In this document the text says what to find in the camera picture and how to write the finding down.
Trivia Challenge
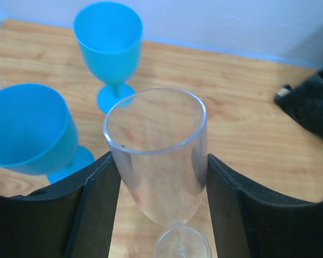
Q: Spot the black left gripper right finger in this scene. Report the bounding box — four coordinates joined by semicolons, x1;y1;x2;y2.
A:
207;154;323;257

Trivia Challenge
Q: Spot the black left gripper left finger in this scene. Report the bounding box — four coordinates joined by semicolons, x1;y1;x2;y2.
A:
0;153;121;257

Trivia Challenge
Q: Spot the blue wine glass front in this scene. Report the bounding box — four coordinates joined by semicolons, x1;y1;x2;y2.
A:
0;83;94;184

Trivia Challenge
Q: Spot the blue wine glass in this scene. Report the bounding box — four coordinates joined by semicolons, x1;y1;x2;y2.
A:
73;2;143;113
0;83;94;184

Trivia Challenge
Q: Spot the clear wine glass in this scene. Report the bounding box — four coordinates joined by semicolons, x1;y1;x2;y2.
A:
103;88;212;257

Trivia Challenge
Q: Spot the black floral blanket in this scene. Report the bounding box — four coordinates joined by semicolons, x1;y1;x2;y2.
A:
273;69;323;140

